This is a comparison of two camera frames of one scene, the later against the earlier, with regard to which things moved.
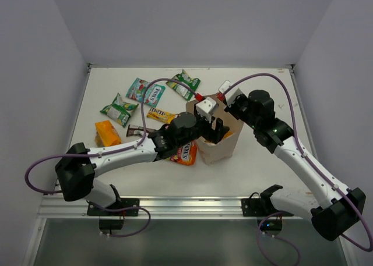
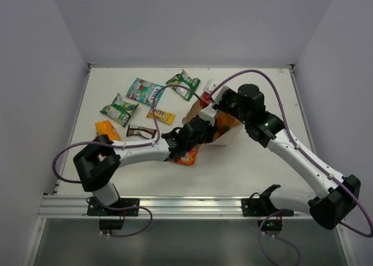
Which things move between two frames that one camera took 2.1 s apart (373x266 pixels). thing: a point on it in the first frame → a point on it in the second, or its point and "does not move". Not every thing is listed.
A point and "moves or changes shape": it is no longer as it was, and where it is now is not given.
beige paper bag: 213,152 moves or changes shape
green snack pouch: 179,89 does not move
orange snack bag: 105,134 does not move
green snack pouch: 119,111 does not move
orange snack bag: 228,134 → 224,122
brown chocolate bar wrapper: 137,131 does not move
